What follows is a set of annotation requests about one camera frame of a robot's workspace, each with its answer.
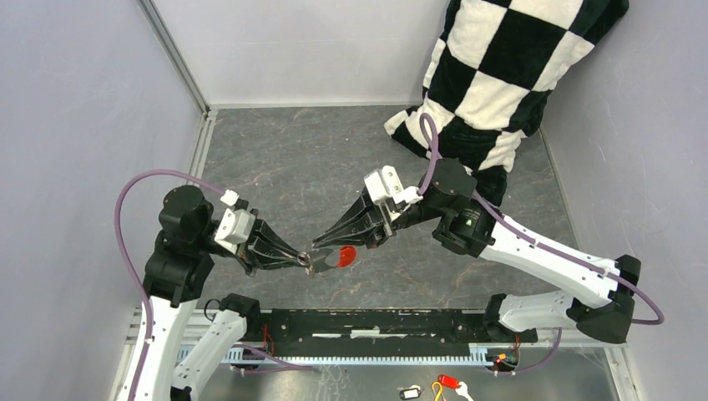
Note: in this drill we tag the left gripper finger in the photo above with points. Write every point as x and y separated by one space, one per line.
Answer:
270 243
262 261

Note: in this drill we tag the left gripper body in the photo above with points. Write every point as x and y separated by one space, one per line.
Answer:
246 251

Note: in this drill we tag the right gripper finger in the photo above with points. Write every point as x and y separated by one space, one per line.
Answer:
356 211
358 234

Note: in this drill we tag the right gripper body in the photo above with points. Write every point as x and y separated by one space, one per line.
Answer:
386 215

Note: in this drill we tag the red key tag with keyring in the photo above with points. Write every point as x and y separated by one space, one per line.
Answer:
325 259

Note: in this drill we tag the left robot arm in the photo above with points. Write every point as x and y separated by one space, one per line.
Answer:
173 282

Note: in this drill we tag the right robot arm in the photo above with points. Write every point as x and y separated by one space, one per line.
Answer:
592 294

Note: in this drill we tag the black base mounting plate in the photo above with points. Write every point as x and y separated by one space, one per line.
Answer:
376 332

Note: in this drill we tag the yellow carabiner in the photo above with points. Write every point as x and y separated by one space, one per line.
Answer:
437 391

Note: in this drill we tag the red key tag bottom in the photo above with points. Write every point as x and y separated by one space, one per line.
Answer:
448 381

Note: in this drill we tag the black white checkered blanket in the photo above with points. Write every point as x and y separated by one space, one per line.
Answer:
490 75

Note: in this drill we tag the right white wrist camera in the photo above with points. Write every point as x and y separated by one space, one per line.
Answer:
386 189

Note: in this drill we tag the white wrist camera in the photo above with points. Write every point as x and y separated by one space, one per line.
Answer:
225 235
386 189

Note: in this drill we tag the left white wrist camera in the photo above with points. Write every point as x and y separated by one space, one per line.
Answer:
225 235

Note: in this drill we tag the white slotted cable duct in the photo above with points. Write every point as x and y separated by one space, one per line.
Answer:
476 357

